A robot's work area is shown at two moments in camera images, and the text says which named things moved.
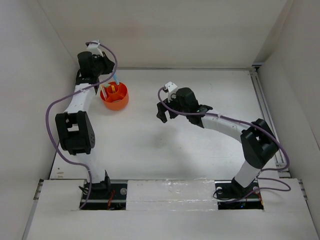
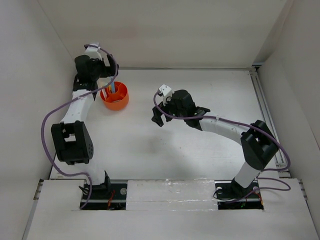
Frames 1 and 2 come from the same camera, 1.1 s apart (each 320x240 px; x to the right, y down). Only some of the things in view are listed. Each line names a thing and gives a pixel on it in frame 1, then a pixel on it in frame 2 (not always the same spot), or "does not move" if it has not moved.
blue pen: (114, 77) → (113, 87)
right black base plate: (232, 195) does not move
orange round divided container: (117, 96) does not move
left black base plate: (104, 195) does not move
